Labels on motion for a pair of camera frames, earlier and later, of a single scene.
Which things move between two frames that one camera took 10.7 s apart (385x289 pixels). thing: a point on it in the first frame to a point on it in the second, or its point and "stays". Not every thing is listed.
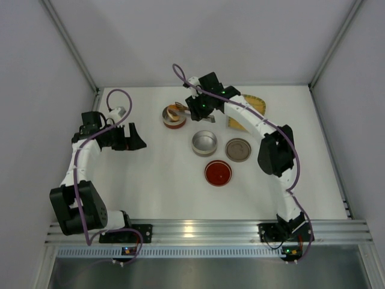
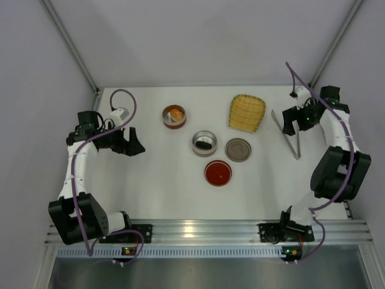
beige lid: x=238 y=150 stays
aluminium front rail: x=213 y=232 stays
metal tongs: x=209 y=118 to x=297 y=155
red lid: x=218 y=173 stays
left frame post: x=49 y=9 stays
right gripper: x=196 y=111 to x=294 y=115
